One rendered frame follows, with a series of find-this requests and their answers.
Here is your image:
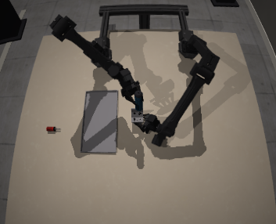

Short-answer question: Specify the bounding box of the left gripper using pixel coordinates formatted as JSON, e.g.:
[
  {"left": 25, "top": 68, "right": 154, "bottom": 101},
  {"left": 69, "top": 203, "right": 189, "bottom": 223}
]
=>
[{"left": 134, "top": 114, "right": 149, "bottom": 134}]

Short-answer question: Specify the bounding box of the grey l-shaped metal bracket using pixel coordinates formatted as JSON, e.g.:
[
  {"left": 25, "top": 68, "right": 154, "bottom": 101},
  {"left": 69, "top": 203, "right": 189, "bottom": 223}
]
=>
[{"left": 131, "top": 108, "right": 143, "bottom": 122}]

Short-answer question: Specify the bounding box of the red screwdriver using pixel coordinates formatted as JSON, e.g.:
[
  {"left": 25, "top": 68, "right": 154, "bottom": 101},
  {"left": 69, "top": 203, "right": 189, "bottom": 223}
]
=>
[{"left": 46, "top": 127, "right": 60, "bottom": 132}]

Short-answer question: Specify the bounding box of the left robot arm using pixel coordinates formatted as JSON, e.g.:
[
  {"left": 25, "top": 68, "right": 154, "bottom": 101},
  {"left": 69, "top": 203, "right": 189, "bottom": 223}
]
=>
[{"left": 145, "top": 34, "right": 220, "bottom": 146}]

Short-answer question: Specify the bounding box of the blue electric screwdriver body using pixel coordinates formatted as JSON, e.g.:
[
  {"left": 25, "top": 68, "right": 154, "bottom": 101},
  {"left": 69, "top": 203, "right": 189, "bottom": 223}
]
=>
[{"left": 134, "top": 90, "right": 143, "bottom": 113}]

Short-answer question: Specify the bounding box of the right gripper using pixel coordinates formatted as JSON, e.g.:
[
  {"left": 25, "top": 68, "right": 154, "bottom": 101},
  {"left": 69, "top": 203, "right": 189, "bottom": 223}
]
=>
[{"left": 121, "top": 81, "right": 141, "bottom": 106}]

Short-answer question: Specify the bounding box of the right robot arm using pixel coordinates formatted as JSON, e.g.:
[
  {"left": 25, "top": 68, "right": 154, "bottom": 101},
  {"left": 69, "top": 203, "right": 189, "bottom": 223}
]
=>
[{"left": 49, "top": 15, "right": 135, "bottom": 88}]

